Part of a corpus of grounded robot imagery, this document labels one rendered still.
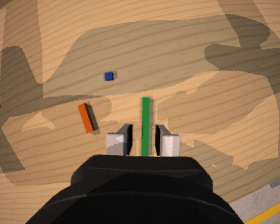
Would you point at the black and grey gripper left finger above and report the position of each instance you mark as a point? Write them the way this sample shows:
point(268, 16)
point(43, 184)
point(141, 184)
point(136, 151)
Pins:
point(116, 144)

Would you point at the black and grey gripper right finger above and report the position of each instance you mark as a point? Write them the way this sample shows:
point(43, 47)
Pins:
point(169, 146)

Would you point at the green rod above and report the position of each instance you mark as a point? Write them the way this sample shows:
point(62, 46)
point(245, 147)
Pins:
point(145, 126)

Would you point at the orange rod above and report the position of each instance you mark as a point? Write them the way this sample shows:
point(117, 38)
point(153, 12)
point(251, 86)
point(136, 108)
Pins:
point(86, 118)

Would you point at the small blue cube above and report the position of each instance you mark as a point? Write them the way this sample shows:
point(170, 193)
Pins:
point(109, 76)

